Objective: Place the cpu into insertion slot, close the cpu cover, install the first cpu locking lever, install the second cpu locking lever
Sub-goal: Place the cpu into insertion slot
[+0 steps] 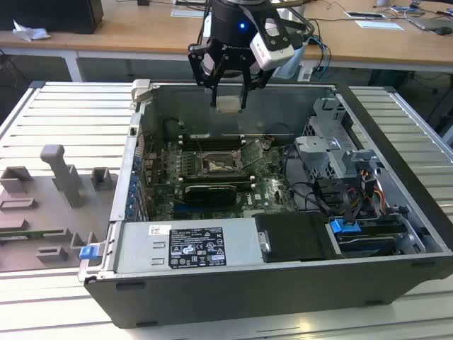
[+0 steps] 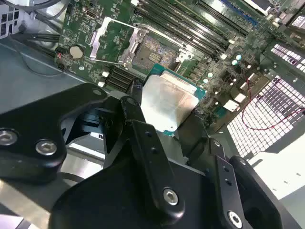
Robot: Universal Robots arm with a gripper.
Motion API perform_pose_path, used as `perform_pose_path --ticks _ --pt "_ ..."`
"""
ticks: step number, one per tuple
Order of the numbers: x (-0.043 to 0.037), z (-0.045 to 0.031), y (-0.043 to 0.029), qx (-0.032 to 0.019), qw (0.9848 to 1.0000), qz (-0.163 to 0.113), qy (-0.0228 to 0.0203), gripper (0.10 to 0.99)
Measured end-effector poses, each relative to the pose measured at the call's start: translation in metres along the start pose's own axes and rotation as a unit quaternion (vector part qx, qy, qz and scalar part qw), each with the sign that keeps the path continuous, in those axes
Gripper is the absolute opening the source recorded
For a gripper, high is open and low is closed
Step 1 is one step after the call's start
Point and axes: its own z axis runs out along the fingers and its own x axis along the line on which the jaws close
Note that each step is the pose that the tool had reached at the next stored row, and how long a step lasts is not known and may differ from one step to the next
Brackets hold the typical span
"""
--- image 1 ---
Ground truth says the blue cable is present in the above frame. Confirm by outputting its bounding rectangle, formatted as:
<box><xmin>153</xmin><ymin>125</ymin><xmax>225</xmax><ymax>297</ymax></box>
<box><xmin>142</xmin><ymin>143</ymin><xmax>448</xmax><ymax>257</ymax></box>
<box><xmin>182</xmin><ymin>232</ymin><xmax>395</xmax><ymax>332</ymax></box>
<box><xmin>307</xmin><ymin>35</ymin><xmax>333</xmax><ymax>75</ymax></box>

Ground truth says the black flat data wire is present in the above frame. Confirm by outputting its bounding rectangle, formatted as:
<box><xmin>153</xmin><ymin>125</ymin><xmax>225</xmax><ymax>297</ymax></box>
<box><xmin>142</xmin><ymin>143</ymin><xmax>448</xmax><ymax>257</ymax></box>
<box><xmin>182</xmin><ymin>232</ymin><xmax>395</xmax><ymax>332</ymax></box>
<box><xmin>341</xmin><ymin>187</ymin><xmax>357</xmax><ymax>227</ymax></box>

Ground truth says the silver metal drive cage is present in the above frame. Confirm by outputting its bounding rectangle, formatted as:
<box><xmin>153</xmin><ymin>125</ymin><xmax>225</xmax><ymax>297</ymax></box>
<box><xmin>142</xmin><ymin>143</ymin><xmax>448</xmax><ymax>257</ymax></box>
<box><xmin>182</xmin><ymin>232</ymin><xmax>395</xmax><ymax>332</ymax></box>
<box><xmin>293</xmin><ymin>96</ymin><xmax>385</xmax><ymax>181</ymax></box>

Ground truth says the metal CPU socket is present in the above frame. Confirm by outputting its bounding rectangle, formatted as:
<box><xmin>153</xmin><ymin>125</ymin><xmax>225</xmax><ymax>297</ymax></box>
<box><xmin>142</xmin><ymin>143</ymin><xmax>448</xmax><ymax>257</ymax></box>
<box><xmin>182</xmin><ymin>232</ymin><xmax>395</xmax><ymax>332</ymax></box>
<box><xmin>199</xmin><ymin>149</ymin><xmax>246</xmax><ymax>179</ymax></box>

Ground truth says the silver square CPU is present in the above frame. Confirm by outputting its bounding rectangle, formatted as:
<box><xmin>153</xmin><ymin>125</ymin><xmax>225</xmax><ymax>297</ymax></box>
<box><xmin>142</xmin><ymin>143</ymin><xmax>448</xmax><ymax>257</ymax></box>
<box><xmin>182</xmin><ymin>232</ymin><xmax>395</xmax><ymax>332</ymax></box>
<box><xmin>215</xmin><ymin>95</ymin><xmax>240</xmax><ymax>114</ymax></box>

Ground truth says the grey power supply unit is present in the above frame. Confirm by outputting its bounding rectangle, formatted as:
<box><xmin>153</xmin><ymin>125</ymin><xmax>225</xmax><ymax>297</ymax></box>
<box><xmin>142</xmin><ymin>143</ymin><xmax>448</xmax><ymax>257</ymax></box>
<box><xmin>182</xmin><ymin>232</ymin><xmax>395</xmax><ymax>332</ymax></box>
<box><xmin>113</xmin><ymin>217</ymin><xmax>261</xmax><ymax>273</ymax></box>

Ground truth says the blue plastic case latch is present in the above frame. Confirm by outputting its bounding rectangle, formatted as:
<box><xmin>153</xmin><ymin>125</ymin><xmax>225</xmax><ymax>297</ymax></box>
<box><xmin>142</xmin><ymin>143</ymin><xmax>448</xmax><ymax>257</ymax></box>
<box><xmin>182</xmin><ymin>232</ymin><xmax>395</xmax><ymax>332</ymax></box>
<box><xmin>79</xmin><ymin>244</ymin><xmax>98</xmax><ymax>261</ymax></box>

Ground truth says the black RAM slot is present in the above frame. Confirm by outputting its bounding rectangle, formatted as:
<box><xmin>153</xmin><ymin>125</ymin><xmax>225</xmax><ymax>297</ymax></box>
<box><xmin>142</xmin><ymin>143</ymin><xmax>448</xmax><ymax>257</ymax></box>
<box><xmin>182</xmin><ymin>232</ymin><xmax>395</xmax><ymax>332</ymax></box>
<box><xmin>181</xmin><ymin>135</ymin><xmax>246</xmax><ymax>141</ymax></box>
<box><xmin>181</xmin><ymin>137</ymin><xmax>246</xmax><ymax>144</ymax></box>
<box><xmin>181</xmin><ymin>141</ymin><xmax>246</xmax><ymax>147</ymax></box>
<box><xmin>181</xmin><ymin>177</ymin><xmax>254</xmax><ymax>183</ymax></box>
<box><xmin>181</xmin><ymin>180</ymin><xmax>255</xmax><ymax>186</ymax></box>
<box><xmin>181</xmin><ymin>144</ymin><xmax>246</xmax><ymax>150</ymax></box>
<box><xmin>181</xmin><ymin>174</ymin><xmax>254</xmax><ymax>181</ymax></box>
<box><xmin>181</xmin><ymin>171</ymin><xmax>254</xmax><ymax>178</ymax></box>

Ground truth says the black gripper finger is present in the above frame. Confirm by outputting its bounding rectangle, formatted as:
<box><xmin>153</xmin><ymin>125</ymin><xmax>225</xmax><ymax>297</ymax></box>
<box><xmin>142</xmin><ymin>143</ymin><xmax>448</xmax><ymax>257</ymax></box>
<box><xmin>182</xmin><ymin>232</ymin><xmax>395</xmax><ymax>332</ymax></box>
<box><xmin>240</xmin><ymin>65</ymin><xmax>273</xmax><ymax>109</ymax></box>
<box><xmin>187</xmin><ymin>42</ymin><xmax>228</xmax><ymax>108</ymax></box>

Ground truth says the black box on desk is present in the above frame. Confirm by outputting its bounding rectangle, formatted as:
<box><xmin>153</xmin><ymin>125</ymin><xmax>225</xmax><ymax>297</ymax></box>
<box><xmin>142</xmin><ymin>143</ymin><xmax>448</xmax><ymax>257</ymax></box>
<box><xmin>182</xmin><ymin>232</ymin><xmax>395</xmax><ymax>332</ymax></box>
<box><xmin>0</xmin><ymin>0</ymin><xmax>105</xmax><ymax>35</ymax></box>

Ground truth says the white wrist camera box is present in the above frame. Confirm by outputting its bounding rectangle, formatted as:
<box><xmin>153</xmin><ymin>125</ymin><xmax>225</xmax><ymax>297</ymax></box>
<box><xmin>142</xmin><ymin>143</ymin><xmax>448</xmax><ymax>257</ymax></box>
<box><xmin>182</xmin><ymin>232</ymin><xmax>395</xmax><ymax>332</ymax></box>
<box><xmin>248</xmin><ymin>17</ymin><xmax>297</xmax><ymax>69</ymax></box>

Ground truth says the black plastic shroud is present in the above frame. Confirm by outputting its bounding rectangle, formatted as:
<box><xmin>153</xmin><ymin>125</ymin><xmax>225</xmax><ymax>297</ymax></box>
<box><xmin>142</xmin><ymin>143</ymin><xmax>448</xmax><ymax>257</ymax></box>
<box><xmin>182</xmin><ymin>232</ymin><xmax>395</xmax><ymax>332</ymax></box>
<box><xmin>254</xmin><ymin>212</ymin><xmax>338</xmax><ymax>264</ymax></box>

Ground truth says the hard disk in blue carrier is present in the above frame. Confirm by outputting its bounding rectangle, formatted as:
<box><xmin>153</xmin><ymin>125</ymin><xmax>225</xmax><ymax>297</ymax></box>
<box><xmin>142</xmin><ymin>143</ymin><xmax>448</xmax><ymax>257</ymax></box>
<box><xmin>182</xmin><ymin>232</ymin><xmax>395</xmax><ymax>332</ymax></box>
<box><xmin>327</xmin><ymin>217</ymin><xmax>408</xmax><ymax>259</ymax></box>

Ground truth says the crumpled white paper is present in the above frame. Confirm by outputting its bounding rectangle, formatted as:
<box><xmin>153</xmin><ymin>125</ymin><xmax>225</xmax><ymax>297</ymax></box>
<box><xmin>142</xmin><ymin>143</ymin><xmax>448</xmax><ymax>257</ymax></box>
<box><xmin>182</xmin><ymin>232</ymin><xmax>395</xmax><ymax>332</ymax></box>
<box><xmin>12</xmin><ymin>19</ymin><xmax>51</xmax><ymax>43</ymax></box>

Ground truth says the grey parts rack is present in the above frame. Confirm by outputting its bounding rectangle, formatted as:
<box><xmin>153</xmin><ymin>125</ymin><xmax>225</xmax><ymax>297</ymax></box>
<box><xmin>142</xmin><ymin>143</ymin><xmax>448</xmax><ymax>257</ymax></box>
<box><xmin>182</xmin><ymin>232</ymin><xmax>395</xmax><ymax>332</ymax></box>
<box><xmin>0</xmin><ymin>143</ymin><xmax>120</xmax><ymax>273</ymax></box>

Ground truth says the coloured power wire bundle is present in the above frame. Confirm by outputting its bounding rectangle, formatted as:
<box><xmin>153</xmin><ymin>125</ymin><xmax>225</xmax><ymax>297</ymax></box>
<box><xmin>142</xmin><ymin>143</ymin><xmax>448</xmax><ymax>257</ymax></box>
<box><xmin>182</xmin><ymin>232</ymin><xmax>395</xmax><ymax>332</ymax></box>
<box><xmin>355</xmin><ymin>169</ymin><xmax>389</xmax><ymax>217</ymax></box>

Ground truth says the black graphics card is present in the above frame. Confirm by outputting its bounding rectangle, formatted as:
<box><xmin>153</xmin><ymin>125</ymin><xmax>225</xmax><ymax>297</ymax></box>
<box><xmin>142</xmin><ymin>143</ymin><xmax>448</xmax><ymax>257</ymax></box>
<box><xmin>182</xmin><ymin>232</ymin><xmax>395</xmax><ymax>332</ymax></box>
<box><xmin>183</xmin><ymin>183</ymin><xmax>238</xmax><ymax>208</ymax></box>

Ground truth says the grey laptop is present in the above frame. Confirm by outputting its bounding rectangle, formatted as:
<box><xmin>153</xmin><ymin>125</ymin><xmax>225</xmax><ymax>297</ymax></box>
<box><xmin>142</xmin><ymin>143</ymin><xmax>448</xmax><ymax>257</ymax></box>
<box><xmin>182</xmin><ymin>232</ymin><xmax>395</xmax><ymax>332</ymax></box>
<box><xmin>409</xmin><ymin>15</ymin><xmax>453</xmax><ymax>35</ymax></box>

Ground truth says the black open PC case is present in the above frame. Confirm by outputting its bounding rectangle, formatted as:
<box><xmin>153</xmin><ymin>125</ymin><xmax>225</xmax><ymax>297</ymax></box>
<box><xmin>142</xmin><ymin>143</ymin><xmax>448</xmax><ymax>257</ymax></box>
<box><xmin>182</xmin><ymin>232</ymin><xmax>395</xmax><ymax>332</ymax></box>
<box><xmin>78</xmin><ymin>78</ymin><xmax>453</xmax><ymax>329</ymax></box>

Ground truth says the wooden desk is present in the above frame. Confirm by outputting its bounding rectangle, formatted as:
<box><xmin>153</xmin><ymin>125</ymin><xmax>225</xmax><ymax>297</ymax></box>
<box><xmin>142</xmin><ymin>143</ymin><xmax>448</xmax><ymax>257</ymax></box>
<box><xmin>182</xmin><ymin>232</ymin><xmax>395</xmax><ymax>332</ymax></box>
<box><xmin>0</xmin><ymin>0</ymin><xmax>453</xmax><ymax>84</ymax></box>

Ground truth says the green motherboard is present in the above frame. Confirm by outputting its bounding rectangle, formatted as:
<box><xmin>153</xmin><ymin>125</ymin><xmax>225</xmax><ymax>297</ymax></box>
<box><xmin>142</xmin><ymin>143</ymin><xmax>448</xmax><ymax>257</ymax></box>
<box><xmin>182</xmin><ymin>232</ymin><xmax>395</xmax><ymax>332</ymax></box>
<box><xmin>141</xmin><ymin>134</ymin><xmax>309</xmax><ymax>221</ymax></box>

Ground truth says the grey case corner handle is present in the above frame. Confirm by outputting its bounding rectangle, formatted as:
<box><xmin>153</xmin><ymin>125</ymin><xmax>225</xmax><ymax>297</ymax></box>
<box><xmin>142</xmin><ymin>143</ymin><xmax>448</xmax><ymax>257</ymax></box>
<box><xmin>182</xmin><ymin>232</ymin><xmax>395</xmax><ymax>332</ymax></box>
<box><xmin>130</xmin><ymin>78</ymin><xmax>154</xmax><ymax>104</ymax></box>

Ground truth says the white paper sheet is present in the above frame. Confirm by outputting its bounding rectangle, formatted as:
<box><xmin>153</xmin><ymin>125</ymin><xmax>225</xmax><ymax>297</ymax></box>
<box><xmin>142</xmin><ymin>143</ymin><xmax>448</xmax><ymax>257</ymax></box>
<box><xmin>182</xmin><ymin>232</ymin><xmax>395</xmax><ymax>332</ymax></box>
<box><xmin>355</xmin><ymin>19</ymin><xmax>405</xmax><ymax>32</ymax></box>

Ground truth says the metal socket cover frame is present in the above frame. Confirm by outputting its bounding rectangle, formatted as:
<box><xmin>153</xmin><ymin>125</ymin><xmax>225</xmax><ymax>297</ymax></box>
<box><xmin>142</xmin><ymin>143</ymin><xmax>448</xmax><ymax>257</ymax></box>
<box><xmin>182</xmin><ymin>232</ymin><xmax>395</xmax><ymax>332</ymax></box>
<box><xmin>233</xmin><ymin>139</ymin><xmax>265</xmax><ymax>170</ymax></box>

